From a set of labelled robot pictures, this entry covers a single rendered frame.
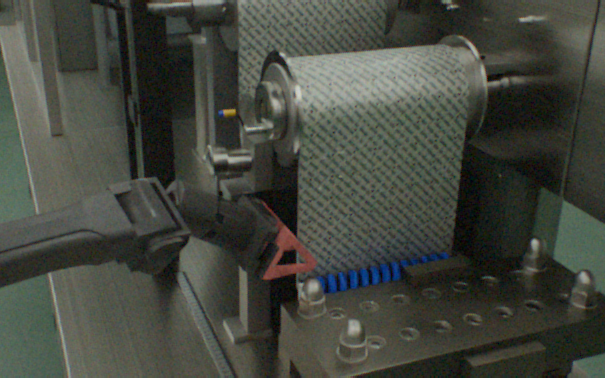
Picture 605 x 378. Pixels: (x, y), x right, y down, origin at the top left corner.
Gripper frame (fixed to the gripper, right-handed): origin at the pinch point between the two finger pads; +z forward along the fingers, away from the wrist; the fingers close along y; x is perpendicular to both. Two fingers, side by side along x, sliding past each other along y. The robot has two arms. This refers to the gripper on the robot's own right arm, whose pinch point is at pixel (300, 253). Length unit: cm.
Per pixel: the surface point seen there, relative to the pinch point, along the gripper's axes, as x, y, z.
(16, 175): -103, -300, 33
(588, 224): 18, -154, 233
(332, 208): 7.3, 0.4, 0.4
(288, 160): 10.1, -2.1, -7.3
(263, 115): 13.3, -5.9, -11.5
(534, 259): 13.9, 8.8, 27.4
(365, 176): 12.9, 0.6, 2.3
